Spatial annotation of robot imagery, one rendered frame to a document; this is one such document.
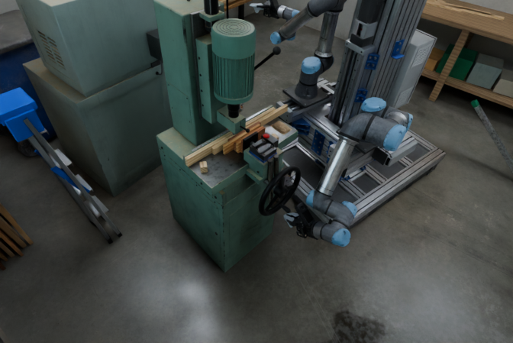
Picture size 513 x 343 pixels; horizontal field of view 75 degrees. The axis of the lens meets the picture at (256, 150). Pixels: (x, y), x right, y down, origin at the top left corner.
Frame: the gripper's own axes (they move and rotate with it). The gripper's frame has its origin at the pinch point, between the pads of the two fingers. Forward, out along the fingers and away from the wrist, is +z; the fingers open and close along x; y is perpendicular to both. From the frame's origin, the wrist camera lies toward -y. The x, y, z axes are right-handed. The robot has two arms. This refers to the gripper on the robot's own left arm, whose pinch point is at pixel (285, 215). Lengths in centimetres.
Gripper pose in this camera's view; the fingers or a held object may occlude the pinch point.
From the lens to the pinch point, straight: 169.3
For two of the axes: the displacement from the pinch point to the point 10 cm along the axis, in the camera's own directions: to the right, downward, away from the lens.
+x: 7.1, -4.6, 5.3
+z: -6.3, -0.9, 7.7
